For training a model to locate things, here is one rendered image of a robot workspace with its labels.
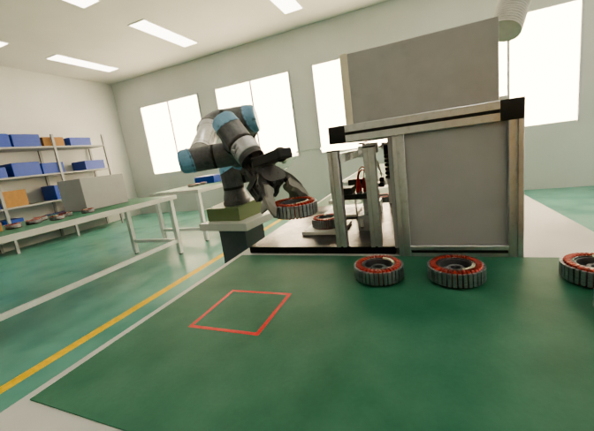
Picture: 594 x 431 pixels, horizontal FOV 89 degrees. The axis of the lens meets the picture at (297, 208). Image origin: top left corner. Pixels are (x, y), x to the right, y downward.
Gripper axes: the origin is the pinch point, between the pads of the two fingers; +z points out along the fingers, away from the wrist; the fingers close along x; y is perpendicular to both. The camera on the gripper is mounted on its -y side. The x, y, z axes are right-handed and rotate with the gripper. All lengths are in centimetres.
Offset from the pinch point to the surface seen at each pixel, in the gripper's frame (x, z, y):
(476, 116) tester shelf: -29.7, 9.7, -34.2
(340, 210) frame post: -17.0, 4.1, 3.3
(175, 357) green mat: 36.2, 14.6, 8.8
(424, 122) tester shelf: -25.6, 2.8, -26.9
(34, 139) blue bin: -20, -512, 442
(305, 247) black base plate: -12.2, 4.8, 19.6
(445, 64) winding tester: -38, -7, -37
